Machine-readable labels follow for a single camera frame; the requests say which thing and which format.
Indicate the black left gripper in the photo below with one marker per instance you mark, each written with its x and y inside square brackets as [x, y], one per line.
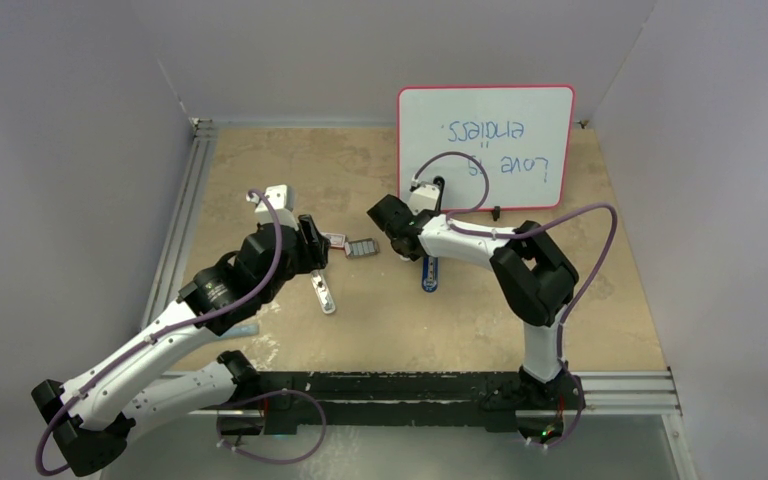
[312, 246]

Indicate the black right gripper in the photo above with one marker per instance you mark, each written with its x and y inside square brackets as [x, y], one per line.
[414, 212]

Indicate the blue lighter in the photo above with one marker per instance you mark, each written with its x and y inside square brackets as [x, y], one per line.
[430, 275]

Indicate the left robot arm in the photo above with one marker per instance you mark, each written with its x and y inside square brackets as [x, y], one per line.
[94, 416]

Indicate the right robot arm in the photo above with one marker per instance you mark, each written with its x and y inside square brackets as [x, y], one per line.
[537, 280]

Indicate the light blue marker pen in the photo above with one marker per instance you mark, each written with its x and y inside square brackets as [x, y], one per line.
[241, 331]

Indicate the pink framed whiteboard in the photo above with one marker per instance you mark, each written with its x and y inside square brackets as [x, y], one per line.
[495, 146]

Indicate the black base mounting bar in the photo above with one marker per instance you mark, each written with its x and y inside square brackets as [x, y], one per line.
[287, 410]

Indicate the left aluminium rail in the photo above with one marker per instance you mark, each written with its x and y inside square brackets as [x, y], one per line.
[170, 272]

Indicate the aluminium rail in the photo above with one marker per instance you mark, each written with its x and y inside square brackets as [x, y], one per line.
[622, 391]
[170, 272]

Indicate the front aluminium rail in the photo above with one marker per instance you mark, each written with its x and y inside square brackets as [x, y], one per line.
[622, 391]

